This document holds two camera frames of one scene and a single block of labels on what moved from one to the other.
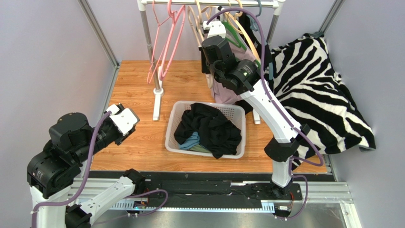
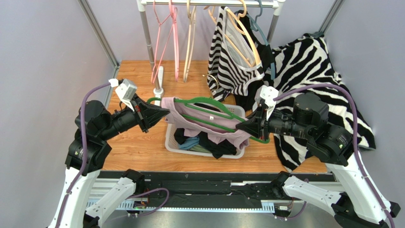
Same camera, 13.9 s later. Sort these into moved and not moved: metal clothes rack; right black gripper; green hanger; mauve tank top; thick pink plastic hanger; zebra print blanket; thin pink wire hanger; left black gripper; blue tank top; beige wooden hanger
Moved: green hanger; thin pink wire hanger; beige wooden hanger; left black gripper; mauve tank top; right black gripper; thick pink plastic hanger
Not moved: blue tank top; metal clothes rack; zebra print blanket
